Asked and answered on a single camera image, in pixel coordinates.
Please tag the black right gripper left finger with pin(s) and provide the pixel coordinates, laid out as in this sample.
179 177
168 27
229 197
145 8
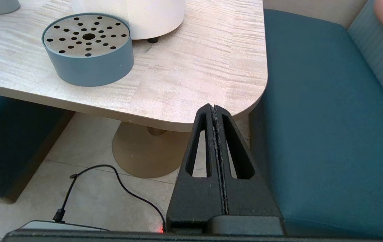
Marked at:
198 201

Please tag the large blue perforated drip tray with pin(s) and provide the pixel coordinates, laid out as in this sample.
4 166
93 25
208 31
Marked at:
87 67

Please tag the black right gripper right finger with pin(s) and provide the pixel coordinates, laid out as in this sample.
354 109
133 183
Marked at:
245 198

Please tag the beige table pedestal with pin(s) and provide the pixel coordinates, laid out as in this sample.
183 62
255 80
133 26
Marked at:
144 154

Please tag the blue booth sofa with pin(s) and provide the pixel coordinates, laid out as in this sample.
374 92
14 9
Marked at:
329 117
10 141

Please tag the large dispenser with dark tea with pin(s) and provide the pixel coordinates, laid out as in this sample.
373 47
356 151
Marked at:
151 16

